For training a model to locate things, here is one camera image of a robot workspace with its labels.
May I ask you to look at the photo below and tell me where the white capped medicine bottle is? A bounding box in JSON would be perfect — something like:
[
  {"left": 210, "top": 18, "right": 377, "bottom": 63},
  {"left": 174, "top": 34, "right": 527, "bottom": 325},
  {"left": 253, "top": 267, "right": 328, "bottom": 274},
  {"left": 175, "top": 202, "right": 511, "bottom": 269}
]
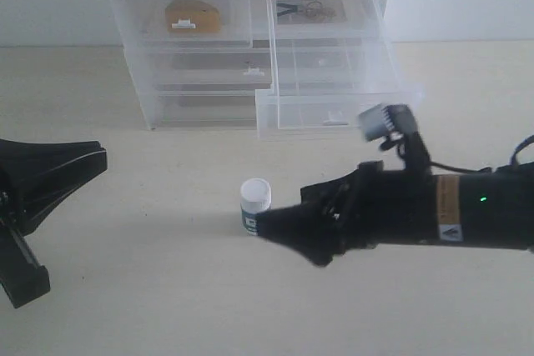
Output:
[{"left": 239, "top": 178, "right": 272, "bottom": 235}]

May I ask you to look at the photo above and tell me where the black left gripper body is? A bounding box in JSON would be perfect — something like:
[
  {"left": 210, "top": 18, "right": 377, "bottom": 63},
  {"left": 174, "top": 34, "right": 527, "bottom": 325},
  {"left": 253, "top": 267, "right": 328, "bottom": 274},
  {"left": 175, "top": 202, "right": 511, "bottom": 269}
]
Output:
[{"left": 1, "top": 168, "right": 25, "bottom": 238}]

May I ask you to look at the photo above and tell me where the yellow cheese wedge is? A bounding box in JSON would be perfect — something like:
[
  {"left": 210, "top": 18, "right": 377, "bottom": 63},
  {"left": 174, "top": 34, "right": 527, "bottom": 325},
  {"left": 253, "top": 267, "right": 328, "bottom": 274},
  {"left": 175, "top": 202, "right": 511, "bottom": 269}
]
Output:
[{"left": 165, "top": 0, "right": 222, "bottom": 34}]

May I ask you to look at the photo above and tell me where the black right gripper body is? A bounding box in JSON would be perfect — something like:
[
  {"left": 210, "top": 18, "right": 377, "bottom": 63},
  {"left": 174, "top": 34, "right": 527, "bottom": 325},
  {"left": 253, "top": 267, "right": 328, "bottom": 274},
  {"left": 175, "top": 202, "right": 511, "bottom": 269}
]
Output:
[{"left": 300, "top": 162, "right": 438, "bottom": 254}]

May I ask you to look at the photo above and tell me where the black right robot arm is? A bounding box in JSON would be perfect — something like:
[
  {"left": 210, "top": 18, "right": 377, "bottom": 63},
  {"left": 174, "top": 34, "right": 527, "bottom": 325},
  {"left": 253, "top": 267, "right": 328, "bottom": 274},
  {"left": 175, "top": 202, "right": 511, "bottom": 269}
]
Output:
[{"left": 256, "top": 162, "right": 533, "bottom": 267}]

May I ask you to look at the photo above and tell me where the clear plastic container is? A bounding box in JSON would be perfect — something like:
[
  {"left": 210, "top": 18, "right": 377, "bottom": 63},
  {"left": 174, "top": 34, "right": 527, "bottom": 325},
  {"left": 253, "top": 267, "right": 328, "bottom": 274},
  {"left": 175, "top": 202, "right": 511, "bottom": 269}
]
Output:
[
  {"left": 146, "top": 53, "right": 271, "bottom": 84},
  {"left": 143, "top": 94, "right": 256, "bottom": 129}
]

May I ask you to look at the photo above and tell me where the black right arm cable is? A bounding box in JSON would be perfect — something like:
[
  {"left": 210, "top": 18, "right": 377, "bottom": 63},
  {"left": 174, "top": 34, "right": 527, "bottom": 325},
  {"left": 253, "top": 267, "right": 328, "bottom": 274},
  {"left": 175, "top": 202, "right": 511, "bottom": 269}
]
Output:
[{"left": 427, "top": 134, "right": 534, "bottom": 174}]

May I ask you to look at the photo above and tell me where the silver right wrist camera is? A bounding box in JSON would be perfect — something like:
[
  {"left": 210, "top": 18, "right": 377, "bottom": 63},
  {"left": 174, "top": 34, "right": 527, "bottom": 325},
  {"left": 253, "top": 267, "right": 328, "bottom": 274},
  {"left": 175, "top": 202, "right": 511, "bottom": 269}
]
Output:
[{"left": 358, "top": 103, "right": 419, "bottom": 151}]

